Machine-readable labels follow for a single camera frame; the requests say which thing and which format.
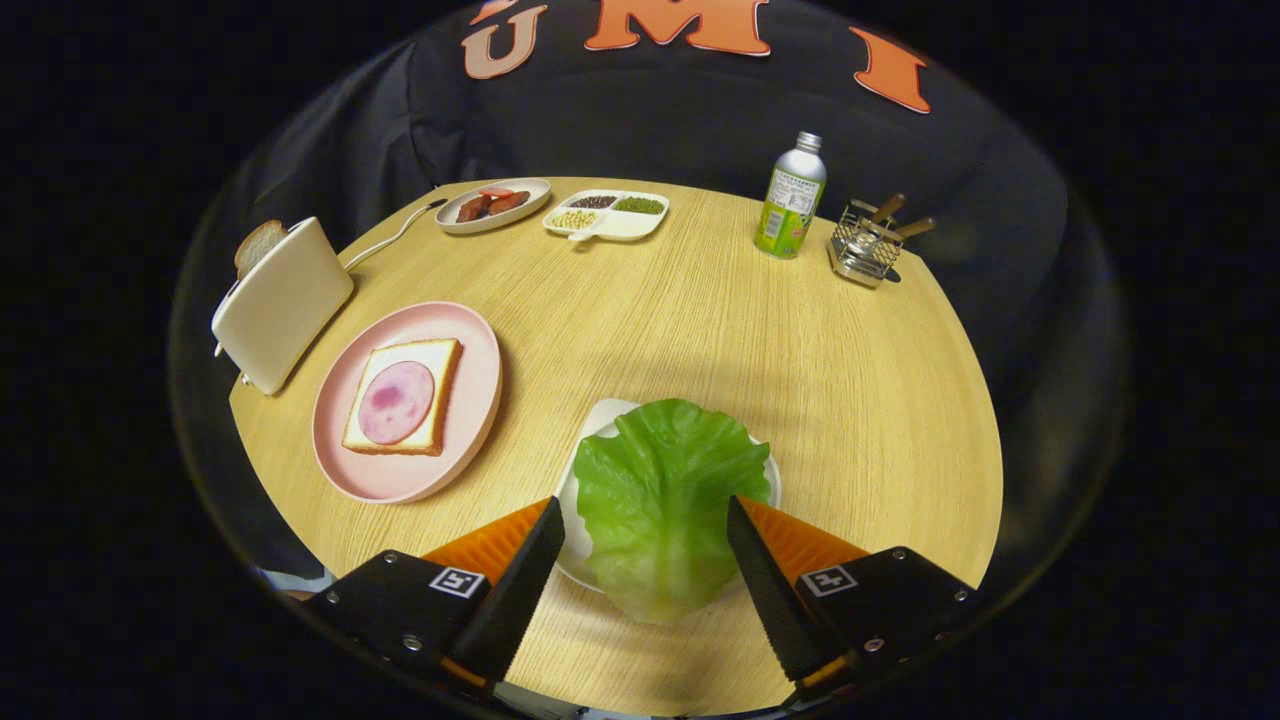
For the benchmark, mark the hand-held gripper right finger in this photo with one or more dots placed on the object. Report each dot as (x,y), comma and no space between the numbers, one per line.
(770,590)

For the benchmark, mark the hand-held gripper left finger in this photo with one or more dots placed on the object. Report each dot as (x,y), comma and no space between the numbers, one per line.
(515,590)

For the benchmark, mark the green lettuce leaf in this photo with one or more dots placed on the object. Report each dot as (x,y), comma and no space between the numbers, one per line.
(660,500)

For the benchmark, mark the plain toast bread slice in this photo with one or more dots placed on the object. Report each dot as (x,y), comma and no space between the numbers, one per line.
(257,245)

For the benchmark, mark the white rectangular plate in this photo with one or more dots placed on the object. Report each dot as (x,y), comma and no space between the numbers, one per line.
(568,530)

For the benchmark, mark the pink plate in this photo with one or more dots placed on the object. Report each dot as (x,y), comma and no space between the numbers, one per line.
(470,400)

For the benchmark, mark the pink ham slice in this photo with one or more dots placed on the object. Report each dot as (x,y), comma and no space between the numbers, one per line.
(397,402)

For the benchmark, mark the bread slice under ham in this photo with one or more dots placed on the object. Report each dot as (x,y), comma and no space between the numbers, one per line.
(445,360)

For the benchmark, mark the white toaster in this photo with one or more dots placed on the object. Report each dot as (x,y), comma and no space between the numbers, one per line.
(285,305)

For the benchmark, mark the white round plate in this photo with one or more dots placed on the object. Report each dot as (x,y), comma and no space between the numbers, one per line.
(520,220)

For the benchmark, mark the white divided dish with beans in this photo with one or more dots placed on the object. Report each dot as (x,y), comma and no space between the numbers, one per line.
(620,226)

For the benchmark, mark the brown meat piece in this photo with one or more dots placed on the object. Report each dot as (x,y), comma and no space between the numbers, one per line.
(509,202)
(473,209)

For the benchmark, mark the silver bottle with green label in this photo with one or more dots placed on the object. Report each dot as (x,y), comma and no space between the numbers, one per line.
(790,205)

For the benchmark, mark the black backdrop cloth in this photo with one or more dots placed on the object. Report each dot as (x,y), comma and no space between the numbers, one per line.
(650,110)

